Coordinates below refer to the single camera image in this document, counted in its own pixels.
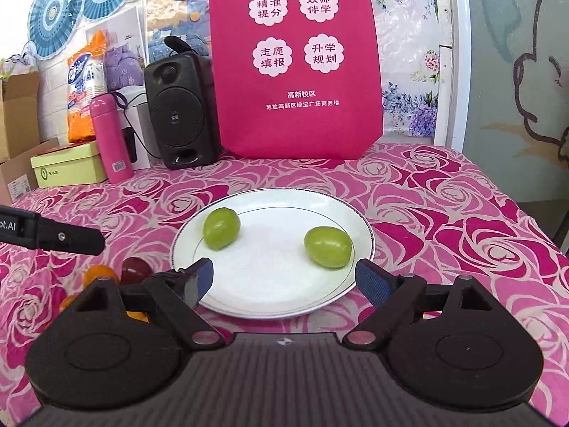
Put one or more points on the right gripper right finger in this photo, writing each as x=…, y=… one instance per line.
x=395, y=300

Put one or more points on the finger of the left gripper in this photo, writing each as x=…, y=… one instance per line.
x=66, y=238

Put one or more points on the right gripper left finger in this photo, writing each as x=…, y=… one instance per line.
x=175, y=294

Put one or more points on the small yellow orange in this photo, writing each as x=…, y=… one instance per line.
x=140, y=316
x=97, y=272

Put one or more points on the dark plum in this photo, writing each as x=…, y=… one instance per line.
x=135, y=270

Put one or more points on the green apple fruit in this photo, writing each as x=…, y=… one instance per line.
x=328, y=247
x=221, y=228

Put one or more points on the red tomato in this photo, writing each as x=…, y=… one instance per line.
x=66, y=302

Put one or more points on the small cardboard box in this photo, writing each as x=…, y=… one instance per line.
x=17, y=177

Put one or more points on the green shoe box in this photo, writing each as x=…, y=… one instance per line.
x=72, y=165

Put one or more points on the pink rose tablecloth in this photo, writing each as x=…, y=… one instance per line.
x=434, y=213

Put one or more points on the white ceramic plate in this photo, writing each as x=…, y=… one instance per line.
x=266, y=273

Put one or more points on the pink thermos bottle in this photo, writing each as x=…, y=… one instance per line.
x=109, y=138

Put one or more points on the large open cardboard box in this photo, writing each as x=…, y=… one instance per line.
x=19, y=115

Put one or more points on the white box behind thermos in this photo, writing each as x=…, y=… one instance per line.
x=136, y=124

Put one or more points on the orange paper cup package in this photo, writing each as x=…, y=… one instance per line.
x=86, y=80

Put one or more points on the black speaker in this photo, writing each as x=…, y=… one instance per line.
x=182, y=107

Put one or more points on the bedding poster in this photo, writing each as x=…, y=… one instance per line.
x=135, y=36

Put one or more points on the blue paper fan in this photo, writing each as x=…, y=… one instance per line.
x=51, y=24

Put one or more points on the magenta fabric bag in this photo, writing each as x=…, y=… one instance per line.
x=296, y=78

